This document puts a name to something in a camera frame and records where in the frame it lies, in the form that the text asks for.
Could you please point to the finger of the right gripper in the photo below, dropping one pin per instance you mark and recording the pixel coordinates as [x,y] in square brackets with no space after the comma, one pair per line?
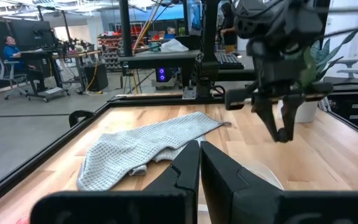
[292,112]
[266,115]

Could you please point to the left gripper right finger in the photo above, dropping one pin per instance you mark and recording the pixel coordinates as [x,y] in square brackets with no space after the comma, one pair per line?
[219,180]

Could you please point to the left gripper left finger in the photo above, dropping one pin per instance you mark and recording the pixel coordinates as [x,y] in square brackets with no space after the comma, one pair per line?
[185,171]

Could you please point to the dark purple berry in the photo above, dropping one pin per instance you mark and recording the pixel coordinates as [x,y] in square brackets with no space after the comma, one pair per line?
[283,136]

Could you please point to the small pink peach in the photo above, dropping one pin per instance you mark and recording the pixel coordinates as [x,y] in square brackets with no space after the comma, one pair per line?
[23,221]

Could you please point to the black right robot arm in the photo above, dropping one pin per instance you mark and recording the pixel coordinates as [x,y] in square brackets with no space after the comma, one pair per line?
[275,18]

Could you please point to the clear plastic tupperware container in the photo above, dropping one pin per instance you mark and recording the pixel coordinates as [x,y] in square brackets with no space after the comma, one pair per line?
[266,175]

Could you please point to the white plant pot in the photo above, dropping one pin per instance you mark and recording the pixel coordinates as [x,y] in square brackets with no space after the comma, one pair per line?
[306,112]

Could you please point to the teal artificial plant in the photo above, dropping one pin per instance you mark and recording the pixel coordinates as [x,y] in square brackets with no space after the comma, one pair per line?
[320,59]

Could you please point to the backlit rainbow keyboard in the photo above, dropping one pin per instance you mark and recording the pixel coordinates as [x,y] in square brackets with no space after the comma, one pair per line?
[228,59]

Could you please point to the grey waffle dish towel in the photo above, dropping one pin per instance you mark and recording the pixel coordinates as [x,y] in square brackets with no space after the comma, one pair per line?
[129,152]

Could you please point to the person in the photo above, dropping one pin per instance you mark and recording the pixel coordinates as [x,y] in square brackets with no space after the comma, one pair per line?
[12,54]
[228,28]

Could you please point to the black box white labels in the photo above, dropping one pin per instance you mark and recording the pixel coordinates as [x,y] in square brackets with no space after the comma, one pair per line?
[353,112]

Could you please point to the black workstation column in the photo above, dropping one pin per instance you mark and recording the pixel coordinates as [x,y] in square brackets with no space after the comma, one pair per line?
[210,37]

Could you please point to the computer tower purple lights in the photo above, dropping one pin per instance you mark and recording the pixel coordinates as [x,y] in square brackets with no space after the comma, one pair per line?
[163,74]

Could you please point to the white plastic bag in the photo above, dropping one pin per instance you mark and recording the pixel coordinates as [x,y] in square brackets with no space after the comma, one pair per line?
[173,46]

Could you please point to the grey workstation desk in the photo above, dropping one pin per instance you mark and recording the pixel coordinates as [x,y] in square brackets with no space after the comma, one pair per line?
[160,59]

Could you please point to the black floor box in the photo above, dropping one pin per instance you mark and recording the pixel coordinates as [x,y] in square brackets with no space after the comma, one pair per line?
[96,77]

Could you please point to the red parts shelf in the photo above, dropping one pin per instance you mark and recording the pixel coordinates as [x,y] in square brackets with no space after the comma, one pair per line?
[112,46]

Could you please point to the black pole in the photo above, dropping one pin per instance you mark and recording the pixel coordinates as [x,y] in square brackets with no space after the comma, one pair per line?
[125,28]

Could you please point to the wooden top work desk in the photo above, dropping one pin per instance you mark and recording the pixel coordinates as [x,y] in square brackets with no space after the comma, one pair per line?
[73,55]

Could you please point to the black monitor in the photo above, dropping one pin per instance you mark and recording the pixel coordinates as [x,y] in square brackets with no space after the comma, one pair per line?
[33,35]

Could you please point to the grey office chair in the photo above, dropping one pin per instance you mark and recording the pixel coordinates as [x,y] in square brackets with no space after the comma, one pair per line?
[2,70]

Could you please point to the silver metal bracket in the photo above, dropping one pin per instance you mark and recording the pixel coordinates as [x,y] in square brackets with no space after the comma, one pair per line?
[189,93]

